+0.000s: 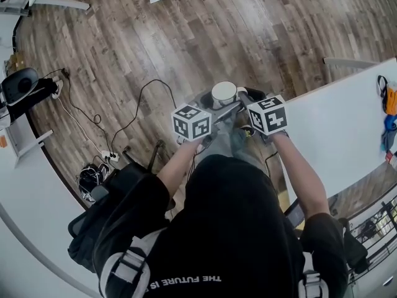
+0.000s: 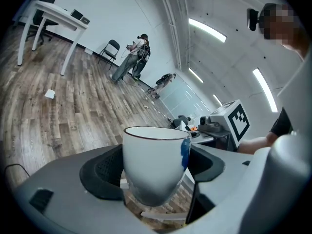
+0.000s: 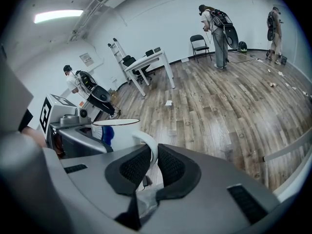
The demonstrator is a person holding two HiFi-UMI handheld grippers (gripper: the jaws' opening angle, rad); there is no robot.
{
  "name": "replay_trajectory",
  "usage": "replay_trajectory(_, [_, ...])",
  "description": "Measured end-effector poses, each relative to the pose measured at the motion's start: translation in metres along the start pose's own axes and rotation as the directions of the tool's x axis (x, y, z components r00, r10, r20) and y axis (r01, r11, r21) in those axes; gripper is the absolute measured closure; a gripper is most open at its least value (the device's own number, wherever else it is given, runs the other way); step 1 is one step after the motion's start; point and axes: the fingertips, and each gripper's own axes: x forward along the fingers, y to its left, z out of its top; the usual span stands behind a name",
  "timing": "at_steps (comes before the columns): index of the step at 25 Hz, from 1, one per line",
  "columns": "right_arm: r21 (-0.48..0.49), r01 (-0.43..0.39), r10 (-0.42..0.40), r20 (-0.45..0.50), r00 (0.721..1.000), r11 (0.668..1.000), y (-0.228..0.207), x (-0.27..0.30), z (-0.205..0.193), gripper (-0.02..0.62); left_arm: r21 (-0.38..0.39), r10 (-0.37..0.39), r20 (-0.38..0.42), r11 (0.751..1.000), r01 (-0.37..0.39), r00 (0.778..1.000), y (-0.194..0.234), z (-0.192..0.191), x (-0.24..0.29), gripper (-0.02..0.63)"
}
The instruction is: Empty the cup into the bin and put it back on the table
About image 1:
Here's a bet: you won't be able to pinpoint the person's left forearm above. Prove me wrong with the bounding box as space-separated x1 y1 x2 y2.
156 138 205 206

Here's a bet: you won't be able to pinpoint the grey backpack shoulder strap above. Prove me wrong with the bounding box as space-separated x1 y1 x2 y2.
296 250 330 298
100 228 162 298

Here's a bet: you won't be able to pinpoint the person's grey trousers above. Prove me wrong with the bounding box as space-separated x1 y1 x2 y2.
197 115 271 179

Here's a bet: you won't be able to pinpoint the black hip-worn device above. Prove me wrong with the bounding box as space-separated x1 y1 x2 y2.
283 197 308 231

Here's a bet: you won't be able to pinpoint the white power strip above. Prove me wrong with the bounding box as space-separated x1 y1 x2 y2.
100 149 120 163

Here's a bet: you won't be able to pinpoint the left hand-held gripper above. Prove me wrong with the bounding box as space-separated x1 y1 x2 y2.
171 91 244 150

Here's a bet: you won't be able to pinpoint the grey step ladder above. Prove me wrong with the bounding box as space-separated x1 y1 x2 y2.
0 0 32 19

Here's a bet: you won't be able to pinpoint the person's right shoe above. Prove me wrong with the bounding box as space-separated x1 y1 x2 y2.
239 124 256 138

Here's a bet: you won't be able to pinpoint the black floor cable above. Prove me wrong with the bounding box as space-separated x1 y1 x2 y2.
39 68 112 155
109 78 178 155

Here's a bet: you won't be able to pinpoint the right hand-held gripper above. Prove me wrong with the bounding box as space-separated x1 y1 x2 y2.
238 87 290 142

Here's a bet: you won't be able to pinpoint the orange bag black strap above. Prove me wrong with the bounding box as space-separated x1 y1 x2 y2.
376 74 397 117

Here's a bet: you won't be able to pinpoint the grey fabric pouch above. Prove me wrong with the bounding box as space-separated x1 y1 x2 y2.
380 128 397 152

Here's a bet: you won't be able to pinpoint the brown cardboard box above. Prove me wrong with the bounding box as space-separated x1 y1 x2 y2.
5 52 28 75

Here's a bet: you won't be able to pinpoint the black metal railing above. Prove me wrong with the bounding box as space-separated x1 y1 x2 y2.
336 193 397 281

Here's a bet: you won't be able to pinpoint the person's right forearm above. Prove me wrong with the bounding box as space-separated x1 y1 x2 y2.
272 131 332 222

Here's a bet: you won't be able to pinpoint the white floor cable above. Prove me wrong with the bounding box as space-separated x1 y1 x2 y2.
56 95 107 155

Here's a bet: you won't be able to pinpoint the white rectangular table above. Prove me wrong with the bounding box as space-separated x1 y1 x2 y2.
282 56 397 200

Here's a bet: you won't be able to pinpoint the white ceramic mug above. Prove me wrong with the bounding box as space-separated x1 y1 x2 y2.
211 81 246 106

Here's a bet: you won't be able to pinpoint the person's black shirt torso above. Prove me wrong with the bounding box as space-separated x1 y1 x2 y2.
92 153 350 298

